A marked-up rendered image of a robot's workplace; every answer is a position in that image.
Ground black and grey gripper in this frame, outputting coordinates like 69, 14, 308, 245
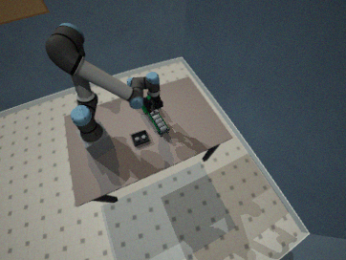
148, 95, 163, 113

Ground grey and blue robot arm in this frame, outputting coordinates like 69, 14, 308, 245
45, 23, 160, 142

